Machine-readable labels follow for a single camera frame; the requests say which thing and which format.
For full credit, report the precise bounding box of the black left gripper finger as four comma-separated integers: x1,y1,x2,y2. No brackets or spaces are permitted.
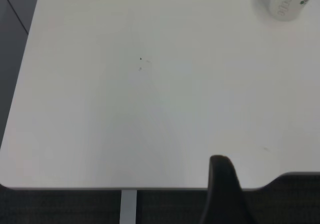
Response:
198,155,257,224

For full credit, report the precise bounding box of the white paper coffee cup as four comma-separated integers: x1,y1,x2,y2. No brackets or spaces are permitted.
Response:
268,0,320,22

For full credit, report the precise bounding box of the grey metal table leg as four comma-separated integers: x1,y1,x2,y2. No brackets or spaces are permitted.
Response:
119,189,138,224

